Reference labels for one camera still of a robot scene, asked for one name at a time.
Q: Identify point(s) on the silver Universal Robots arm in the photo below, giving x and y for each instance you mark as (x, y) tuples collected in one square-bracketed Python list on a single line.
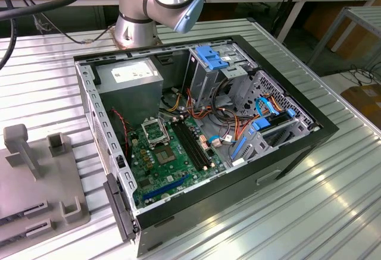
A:
[(166, 1)]

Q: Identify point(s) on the grey power supply unit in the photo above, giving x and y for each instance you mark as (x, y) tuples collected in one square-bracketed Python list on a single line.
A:
[(128, 99)]

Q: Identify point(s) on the grey parts rack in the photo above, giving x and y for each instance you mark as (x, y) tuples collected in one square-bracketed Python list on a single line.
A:
[(44, 182)]

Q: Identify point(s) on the black RAM slot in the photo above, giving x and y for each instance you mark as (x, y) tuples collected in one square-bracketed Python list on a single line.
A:
[(197, 142), (190, 147)]

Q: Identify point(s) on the black plastic case latch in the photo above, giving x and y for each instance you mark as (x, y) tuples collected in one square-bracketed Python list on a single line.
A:
[(119, 206)]

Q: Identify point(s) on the blue plastic bay rail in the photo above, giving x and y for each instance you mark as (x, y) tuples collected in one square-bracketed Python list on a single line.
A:
[(238, 150)]

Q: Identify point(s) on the black PC case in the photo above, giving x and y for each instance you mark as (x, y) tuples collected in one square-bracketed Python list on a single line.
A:
[(268, 188)]

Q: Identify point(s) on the CPU socket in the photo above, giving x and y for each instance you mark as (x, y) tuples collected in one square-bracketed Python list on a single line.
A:
[(163, 155)]

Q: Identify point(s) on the cardboard box with label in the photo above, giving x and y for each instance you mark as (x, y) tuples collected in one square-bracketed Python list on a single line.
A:
[(366, 99)]

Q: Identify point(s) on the black tripod stand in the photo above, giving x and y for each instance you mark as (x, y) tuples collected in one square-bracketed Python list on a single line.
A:
[(282, 14)]

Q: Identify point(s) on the green motherboard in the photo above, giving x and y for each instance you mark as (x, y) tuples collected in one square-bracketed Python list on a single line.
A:
[(184, 167)]

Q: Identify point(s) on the blue expansion slot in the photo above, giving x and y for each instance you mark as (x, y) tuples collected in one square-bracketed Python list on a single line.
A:
[(166, 187)]

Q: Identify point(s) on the hard disk in blue carrier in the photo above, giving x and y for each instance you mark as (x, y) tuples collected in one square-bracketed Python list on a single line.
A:
[(261, 124)]

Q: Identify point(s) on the blue plastic drive latch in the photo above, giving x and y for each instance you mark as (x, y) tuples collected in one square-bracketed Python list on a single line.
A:
[(209, 57)]

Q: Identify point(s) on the large brown cardboard box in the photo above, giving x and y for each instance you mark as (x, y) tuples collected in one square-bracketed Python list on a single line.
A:
[(354, 43)]

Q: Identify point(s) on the grey metal shelf frame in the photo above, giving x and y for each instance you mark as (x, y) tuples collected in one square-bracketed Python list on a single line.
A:
[(361, 14)]

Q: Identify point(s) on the grey metal optical bay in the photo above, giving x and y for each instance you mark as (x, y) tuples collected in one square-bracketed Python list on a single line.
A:
[(205, 78)]

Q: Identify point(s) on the perforated grey disk bay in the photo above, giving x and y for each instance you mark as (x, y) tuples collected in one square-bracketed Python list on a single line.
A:
[(268, 83)]

